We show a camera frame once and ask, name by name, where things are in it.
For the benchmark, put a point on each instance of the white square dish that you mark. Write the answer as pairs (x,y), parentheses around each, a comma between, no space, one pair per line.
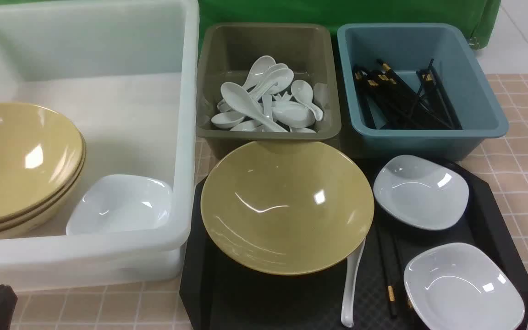
(421,193)
(120,203)
(456,286)

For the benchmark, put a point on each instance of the black chopstick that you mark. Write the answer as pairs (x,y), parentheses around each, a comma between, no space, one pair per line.
(391,299)
(400,293)

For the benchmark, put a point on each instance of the white soup spoon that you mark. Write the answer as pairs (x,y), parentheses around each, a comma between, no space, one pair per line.
(352,265)

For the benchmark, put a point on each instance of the white square dish front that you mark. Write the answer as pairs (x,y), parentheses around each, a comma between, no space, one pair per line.
(456,286)

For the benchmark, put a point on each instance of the white spoon bowl centre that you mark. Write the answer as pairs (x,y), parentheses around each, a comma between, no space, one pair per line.
(293,114)

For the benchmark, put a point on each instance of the middle stacked yellow bowl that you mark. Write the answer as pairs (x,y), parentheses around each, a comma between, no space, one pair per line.
(14,221)

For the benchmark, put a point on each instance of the bottom stacked yellow bowl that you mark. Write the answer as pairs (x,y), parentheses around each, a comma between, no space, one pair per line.
(45,214)

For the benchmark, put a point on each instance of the white spoon lower left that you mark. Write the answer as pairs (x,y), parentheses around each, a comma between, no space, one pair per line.
(227,119)

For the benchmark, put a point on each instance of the white spoon centre long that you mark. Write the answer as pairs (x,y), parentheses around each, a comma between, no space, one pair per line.
(239,100)

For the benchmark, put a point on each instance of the white spoon right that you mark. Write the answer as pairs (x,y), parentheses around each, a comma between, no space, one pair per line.
(304,94)

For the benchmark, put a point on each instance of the white spoon top of pile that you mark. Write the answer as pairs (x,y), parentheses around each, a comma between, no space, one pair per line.
(256,73)

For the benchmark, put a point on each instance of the olive green spoon bin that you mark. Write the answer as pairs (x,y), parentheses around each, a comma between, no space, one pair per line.
(227,54)

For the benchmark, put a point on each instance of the black chopsticks pile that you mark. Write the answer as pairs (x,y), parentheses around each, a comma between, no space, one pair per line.
(402,107)

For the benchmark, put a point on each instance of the black serving tray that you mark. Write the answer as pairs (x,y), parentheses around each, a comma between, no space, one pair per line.
(220,294)

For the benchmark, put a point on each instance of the white square dish in tub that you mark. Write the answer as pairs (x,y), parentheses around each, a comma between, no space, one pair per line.
(120,203)

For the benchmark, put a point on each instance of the blue chopstick bin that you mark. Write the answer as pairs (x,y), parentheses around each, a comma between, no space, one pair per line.
(408,47)

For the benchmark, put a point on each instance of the large white plastic tub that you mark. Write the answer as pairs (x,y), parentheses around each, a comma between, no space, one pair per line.
(124,71)

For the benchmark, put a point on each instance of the green cloth backdrop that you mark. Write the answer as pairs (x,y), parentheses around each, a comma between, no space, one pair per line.
(475,19)

